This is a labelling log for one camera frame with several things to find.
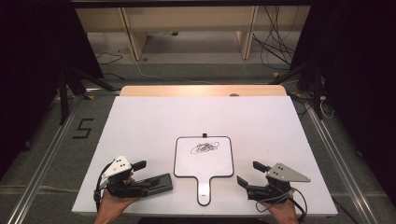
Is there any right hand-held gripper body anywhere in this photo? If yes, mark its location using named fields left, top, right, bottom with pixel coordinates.
left=246, top=162, right=312, bottom=203

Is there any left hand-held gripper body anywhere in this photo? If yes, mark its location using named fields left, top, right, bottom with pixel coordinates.
left=102, top=155, right=152, bottom=199

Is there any black whiteboard eraser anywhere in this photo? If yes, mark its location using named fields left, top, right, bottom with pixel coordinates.
left=143, top=173, right=174, bottom=197

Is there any small whiteboard with handle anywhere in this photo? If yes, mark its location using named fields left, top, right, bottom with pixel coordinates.
left=173, top=133, right=235, bottom=207

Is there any person's right hand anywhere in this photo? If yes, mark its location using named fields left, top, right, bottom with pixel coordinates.
left=264, top=195, right=299, bottom=218

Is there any person's left hand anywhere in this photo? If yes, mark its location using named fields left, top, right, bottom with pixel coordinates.
left=98, top=189, right=140, bottom=217

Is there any black tripod stand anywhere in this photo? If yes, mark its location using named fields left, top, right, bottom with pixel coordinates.
left=269, top=60, right=325, bottom=120
left=57, top=62, right=116, bottom=125

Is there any black curtain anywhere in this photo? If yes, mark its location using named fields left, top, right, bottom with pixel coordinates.
left=289, top=0, right=396, bottom=203
left=0, top=0, right=106, bottom=178

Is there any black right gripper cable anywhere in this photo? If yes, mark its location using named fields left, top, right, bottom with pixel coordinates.
left=255, top=186, right=309, bottom=224

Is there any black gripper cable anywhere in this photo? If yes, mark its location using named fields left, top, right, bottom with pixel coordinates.
left=92, top=160, right=117, bottom=213
left=255, top=186, right=309, bottom=224

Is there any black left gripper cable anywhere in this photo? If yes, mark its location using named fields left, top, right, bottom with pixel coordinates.
left=92, top=160, right=117, bottom=213

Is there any aluminium floor rail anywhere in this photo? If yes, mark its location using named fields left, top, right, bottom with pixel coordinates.
left=6, top=94, right=87, bottom=224
left=306, top=104, right=379, bottom=224

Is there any short white cable with plug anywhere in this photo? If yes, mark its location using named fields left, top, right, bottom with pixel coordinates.
left=318, top=94, right=335, bottom=120

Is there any long white floor cable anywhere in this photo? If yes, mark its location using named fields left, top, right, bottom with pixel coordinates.
left=118, top=46, right=219, bottom=86

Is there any thin black floor cable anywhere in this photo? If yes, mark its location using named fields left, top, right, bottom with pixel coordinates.
left=95, top=50, right=124, bottom=66

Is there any black cable bundle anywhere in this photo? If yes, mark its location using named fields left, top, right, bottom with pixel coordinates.
left=251, top=6, right=302, bottom=71

